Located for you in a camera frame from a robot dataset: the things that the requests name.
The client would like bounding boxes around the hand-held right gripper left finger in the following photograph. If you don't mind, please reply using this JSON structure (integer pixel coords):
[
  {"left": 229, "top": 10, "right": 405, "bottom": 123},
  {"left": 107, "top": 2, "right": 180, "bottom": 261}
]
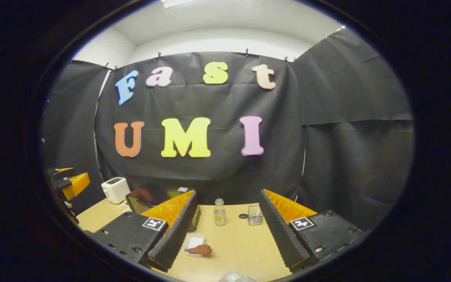
[{"left": 92, "top": 190, "right": 199, "bottom": 273}]

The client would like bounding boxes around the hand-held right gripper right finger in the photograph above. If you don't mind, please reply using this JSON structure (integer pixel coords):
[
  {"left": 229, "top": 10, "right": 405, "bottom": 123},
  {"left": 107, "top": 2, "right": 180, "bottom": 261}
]
[{"left": 259, "top": 189, "right": 363, "bottom": 273}]

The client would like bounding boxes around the reddish brown meat piece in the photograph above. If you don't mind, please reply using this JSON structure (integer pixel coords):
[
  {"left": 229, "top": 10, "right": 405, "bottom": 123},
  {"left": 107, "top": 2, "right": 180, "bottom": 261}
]
[{"left": 186, "top": 244, "right": 213, "bottom": 256}]

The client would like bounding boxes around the black electric oven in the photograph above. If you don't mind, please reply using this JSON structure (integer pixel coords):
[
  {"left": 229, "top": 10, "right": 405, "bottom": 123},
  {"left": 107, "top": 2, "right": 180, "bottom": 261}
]
[{"left": 126, "top": 187, "right": 201, "bottom": 231}]

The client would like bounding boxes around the white rectangular tray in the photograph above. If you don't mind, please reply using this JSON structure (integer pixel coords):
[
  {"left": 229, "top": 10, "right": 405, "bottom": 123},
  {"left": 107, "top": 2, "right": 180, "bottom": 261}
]
[{"left": 184, "top": 233, "right": 205, "bottom": 257}]

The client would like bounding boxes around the ribbed glass jar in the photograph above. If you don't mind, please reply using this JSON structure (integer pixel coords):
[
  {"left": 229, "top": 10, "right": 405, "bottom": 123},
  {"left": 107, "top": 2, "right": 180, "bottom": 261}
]
[{"left": 248, "top": 204, "right": 264, "bottom": 226}]

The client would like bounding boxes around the white toaster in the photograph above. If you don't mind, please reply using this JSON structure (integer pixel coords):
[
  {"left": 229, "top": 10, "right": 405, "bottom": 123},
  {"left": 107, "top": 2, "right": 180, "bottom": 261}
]
[{"left": 101, "top": 177, "right": 131, "bottom": 204}]

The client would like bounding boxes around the clear glass bottle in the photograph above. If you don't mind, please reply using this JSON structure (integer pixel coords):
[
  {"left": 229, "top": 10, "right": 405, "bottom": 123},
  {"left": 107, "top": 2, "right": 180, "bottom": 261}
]
[{"left": 214, "top": 198, "right": 226, "bottom": 226}]

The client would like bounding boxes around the black backdrop cloth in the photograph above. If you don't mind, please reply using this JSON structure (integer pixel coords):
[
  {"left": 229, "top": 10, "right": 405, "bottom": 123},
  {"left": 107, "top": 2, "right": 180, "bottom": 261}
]
[{"left": 41, "top": 27, "right": 415, "bottom": 231}]

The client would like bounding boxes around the ceiling light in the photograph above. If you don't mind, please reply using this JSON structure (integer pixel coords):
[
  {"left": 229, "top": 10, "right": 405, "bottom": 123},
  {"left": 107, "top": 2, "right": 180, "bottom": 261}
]
[{"left": 161, "top": 0, "right": 195, "bottom": 8}]

